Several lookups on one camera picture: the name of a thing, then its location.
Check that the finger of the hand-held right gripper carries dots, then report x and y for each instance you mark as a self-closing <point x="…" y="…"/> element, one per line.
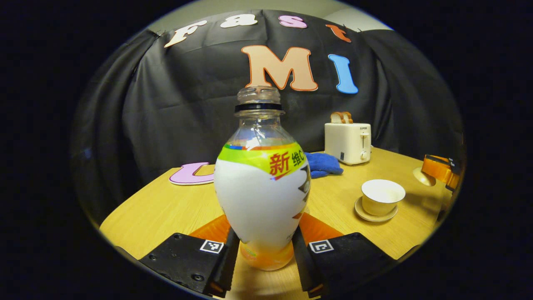
<point x="453" y="182"/>
<point x="437" y="168"/>

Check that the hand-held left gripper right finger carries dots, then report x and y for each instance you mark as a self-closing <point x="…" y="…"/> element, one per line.
<point x="302" y="266"/>

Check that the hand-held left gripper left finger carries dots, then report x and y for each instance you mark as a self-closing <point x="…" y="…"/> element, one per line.
<point x="229" y="266"/>

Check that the cream teacup lid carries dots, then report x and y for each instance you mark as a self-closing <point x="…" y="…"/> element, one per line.
<point x="422" y="178"/>

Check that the cream ceramic teacup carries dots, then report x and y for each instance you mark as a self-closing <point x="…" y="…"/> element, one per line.
<point x="381" y="200"/>

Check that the clear plastic water bottle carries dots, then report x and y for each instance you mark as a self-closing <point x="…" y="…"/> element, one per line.
<point x="258" y="200"/>

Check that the cream ceramic saucer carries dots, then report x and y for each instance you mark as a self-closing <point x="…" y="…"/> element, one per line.
<point x="374" y="217"/>

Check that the cream toaster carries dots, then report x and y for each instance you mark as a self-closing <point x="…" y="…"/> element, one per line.
<point x="345" y="143"/>

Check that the pink letter cutout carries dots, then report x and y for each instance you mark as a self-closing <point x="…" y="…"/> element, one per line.
<point x="187" y="177"/>

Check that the toast slice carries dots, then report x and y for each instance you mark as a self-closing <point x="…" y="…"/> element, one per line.
<point x="336" y="118"/>
<point x="349" y="117"/>

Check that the blue towel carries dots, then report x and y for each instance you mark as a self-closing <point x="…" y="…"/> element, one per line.
<point x="322" y="164"/>

